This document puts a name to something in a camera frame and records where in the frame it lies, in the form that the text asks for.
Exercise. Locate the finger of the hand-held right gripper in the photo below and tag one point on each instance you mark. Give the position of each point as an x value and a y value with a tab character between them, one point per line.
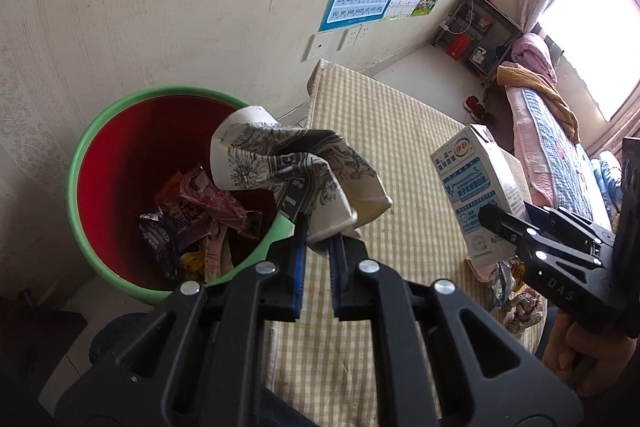
575	222
510	227

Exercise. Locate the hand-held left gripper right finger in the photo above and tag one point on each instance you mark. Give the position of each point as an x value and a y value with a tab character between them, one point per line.
337	277

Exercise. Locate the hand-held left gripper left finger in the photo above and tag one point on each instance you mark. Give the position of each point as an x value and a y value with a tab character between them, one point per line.
299	257

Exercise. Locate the white milk carton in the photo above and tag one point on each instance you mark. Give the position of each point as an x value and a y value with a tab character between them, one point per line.
475	187

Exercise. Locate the patterned paper cup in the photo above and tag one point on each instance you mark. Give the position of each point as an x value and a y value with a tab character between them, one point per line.
280	157

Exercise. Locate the large pink snack wrapper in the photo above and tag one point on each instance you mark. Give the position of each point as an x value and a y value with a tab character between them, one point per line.
210	202

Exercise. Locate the red bucket with green rim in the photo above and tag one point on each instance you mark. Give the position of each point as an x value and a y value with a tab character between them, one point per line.
130	147

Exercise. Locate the person's right hand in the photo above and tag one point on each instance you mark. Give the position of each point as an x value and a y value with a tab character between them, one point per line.
590	352

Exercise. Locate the blue cartoon pillow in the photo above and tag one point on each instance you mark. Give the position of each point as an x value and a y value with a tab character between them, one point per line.
607	182

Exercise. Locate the pink and white wrapper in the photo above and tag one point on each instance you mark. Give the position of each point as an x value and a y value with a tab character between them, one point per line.
525	313

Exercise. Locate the silver wrapper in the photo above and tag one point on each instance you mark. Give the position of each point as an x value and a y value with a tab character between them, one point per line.
502	284

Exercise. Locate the blue checked quilt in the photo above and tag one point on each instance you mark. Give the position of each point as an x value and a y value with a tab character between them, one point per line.
565	157

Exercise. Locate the pink bed sheet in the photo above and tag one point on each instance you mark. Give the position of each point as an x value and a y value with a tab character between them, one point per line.
525	142

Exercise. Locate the small yellow wrapper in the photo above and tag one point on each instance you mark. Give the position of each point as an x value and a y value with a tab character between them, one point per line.
192	264

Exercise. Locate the red shoe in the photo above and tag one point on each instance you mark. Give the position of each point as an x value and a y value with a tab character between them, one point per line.
471	102
478	113

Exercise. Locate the yellow-brown blanket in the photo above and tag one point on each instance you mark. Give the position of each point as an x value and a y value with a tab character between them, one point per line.
545	99

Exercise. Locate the orange-red wrapper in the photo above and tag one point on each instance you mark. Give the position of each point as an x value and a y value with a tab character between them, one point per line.
169	197

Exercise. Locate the rolled pink quilt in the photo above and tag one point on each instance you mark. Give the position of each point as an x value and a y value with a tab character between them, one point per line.
535	54

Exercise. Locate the red box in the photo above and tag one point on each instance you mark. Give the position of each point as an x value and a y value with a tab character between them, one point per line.
459	47

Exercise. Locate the bright window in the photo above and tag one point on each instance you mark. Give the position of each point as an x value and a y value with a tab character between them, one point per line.
595	32

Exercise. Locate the metal storage shelf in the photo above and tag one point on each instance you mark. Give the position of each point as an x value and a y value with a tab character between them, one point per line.
480	32

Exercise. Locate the person's leg in jeans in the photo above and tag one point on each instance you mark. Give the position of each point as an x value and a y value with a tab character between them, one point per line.
115	339

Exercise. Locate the white wall socket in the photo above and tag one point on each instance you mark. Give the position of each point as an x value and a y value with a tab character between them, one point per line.
364	33
346	40

